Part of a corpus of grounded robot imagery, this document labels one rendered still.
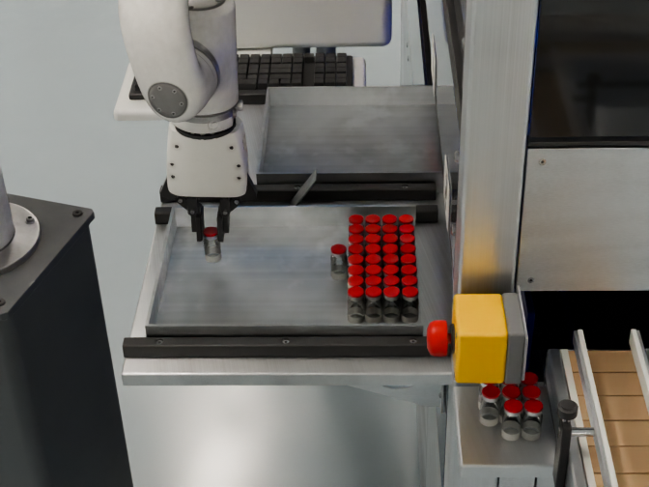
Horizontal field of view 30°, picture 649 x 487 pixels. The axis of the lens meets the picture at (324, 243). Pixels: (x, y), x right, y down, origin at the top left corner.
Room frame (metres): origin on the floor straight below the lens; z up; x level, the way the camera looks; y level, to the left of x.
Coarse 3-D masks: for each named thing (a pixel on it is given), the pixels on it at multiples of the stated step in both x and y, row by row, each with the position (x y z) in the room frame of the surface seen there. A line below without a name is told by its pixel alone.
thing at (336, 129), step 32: (288, 96) 1.73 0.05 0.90; (320, 96) 1.73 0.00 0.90; (352, 96) 1.73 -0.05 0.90; (384, 96) 1.73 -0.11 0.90; (416, 96) 1.72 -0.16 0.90; (288, 128) 1.66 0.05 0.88; (320, 128) 1.66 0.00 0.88; (352, 128) 1.66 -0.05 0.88; (384, 128) 1.65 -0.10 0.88; (416, 128) 1.65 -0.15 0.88; (288, 160) 1.56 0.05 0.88; (320, 160) 1.56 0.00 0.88; (352, 160) 1.56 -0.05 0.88; (384, 160) 1.56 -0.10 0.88; (416, 160) 1.55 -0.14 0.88
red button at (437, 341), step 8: (440, 320) 1.02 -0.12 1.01; (432, 328) 1.01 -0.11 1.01; (440, 328) 1.00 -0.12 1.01; (432, 336) 1.00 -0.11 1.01; (440, 336) 1.00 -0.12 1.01; (448, 336) 1.01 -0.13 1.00; (432, 344) 0.99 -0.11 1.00; (440, 344) 0.99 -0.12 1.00; (432, 352) 0.99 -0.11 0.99; (440, 352) 0.99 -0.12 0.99
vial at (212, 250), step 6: (204, 240) 1.29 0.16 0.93; (210, 240) 1.28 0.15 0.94; (216, 240) 1.29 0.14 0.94; (204, 246) 1.29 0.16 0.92; (210, 246) 1.28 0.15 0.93; (216, 246) 1.29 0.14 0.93; (210, 252) 1.28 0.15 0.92; (216, 252) 1.29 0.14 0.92; (210, 258) 1.28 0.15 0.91; (216, 258) 1.28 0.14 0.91
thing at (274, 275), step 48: (192, 240) 1.37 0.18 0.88; (240, 240) 1.36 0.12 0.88; (288, 240) 1.36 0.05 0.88; (336, 240) 1.35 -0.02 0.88; (192, 288) 1.26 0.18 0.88; (240, 288) 1.25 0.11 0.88; (288, 288) 1.25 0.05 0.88; (336, 288) 1.25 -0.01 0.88; (192, 336) 1.14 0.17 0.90; (240, 336) 1.14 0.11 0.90; (288, 336) 1.13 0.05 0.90
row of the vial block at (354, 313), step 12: (360, 216) 1.34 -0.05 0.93; (360, 228) 1.32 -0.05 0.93; (348, 240) 1.32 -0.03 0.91; (360, 240) 1.29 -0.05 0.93; (348, 252) 1.29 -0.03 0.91; (360, 252) 1.26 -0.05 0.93; (348, 264) 1.27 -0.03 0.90; (360, 264) 1.24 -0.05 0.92; (348, 276) 1.23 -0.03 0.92; (360, 276) 1.21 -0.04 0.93; (348, 288) 1.20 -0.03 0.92; (360, 288) 1.19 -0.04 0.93; (348, 300) 1.18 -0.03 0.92; (360, 300) 1.18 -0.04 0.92; (348, 312) 1.18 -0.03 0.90; (360, 312) 1.17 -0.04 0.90
